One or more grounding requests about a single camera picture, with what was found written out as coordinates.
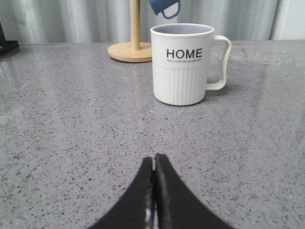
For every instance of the white HOME mug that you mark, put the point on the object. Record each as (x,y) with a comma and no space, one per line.
(180,59)

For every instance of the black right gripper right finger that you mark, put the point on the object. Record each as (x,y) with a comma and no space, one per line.
(177,206)

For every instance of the blue enamel mug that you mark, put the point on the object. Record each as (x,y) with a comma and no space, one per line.
(159,6)

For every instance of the black wire mug rack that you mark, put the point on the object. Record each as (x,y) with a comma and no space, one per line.
(6,46)

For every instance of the wooden mug tree stand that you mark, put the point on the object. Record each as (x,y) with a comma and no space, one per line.
(134,51)

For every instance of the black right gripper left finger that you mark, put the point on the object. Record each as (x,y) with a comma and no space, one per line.
(134,209)

